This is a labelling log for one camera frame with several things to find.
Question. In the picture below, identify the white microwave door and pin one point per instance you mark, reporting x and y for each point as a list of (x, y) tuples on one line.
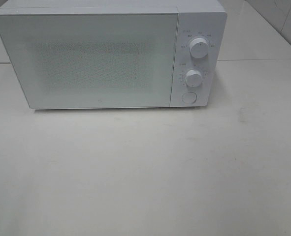
[(92, 61)]

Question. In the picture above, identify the white round knob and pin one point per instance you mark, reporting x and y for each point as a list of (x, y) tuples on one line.
[(193, 78), (199, 47)]

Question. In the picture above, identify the white round door button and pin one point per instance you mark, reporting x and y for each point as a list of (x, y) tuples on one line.
[(189, 97)]

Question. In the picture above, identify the white microwave oven body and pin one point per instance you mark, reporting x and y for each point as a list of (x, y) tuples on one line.
[(195, 17)]

